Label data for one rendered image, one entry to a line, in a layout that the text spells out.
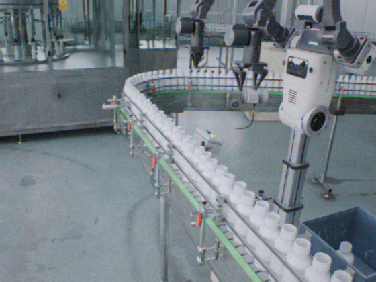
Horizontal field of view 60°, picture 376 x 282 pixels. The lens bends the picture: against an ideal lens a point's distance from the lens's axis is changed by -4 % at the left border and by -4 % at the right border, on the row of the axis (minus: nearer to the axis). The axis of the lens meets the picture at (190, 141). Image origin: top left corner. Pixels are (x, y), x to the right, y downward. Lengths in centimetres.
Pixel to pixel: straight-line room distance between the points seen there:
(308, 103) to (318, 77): 12
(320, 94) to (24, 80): 349
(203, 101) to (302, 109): 142
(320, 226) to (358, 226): 20
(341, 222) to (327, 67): 67
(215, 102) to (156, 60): 375
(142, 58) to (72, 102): 239
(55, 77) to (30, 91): 34
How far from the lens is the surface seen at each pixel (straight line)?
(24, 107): 446
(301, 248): 84
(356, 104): 341
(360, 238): 156
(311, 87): 160
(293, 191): 186
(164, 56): 661
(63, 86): 440
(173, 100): 286
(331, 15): 141
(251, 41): 117
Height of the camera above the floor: 166
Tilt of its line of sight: 22 degrees down
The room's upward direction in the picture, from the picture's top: 3 degrees clockwise
